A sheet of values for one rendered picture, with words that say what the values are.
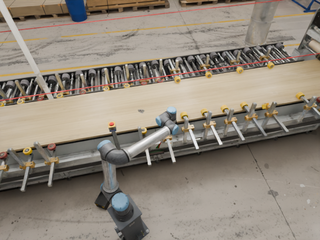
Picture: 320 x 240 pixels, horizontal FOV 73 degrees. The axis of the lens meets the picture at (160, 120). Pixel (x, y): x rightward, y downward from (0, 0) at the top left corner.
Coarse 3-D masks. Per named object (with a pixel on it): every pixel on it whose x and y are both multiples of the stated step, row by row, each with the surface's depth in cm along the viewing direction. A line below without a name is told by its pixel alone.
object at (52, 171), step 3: (54, 153) 238; (54, 156) 235; (51, 162) 230; (54, 162) 231; (51, 165) 228; (54, 165) 230; (51, 168) 226; (54, 168) 228; (51, 171) 223; (51, 174) 221; (51, 177) 219; (51, 180) 216; (48, 183) 214; (51, 183) 215
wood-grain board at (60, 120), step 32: (288, 64) 324; (96, 96) 287; (128, 96) 286; (160, 96) 284; (192, 96) 282; (224, 96) 280; (256, 96) 279; (288, 96) 277; (0, 128) 254; (32, 128) 253; (64, 128) 251; (96, 128) 250; (128, 128) 248
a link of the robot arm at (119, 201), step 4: (116, 192) 202; (120, 192) 204; (112, 196) 200; (116, 196) 198; (120, 196) 198; (124, 196) 198; (112, 200) 195; (116, 200) 195; (120, 200) 195; (124, 200) 195; (128, 200) 197; (112, 204) 193; (116, 204) 193; (120, 204) 193; (124, 204) 193; (128, 204) 197; (116, 208) 192; (120, 208) 192; (124, 208) 194; (128, 208) 200; (116, 212) 201; (120, 212) 197; (124, 212) 199; (128, 212) 204
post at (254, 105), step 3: (255, 102) 231; (252, 105) 233; (255, 105) 232; (252, 108) 234; (249, 111) 242; (252, 111) 238; (249, 114) 243; (252, 114) 242; (249, 117) 245; (246, 120) 252; (249, 120) 250; (246, 123) 253; (243, 126) 261; (246, 126) 257; (243, 129) 262; (246, 129) 261
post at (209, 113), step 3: (210, 111) 226; (207, 114) 231; (210, 114) 227; (207, 117) 233; (210, 117) 231; (207, 120) 235; (207, 123) 237; (204, 129) 249; (207, 129) 245; (204, 132) 251; (207, 132) 250; (204, 135) 253; (204, 138) 257
